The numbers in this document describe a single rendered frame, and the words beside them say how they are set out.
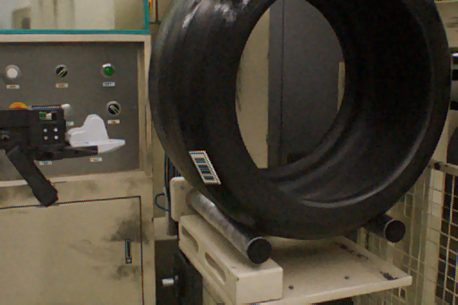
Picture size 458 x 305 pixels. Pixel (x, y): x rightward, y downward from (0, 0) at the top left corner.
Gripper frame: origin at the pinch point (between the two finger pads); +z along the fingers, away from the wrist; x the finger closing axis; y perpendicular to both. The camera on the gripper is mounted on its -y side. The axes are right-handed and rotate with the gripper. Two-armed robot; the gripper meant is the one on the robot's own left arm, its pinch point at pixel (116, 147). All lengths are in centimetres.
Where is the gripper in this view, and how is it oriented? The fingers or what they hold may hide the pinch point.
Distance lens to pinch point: 95.3
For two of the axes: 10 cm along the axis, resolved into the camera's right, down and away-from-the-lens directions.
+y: 0.0, -9.9, -1.6
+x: -3.5, -1.6, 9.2
